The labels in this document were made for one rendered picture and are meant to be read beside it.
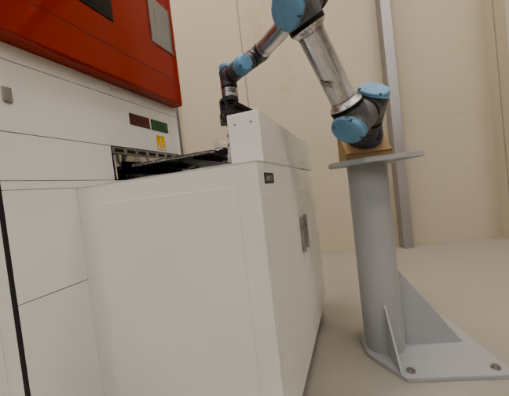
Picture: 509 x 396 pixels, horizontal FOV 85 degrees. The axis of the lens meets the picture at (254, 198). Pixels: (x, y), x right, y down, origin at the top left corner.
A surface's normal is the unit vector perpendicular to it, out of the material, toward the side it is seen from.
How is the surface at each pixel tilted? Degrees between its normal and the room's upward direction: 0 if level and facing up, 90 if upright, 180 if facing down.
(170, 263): 90
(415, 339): 90
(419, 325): 90
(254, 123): 90
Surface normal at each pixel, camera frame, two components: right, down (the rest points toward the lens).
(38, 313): 0.94, -0.10
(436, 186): -0.11, 0.04
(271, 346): -0.34, 0.07
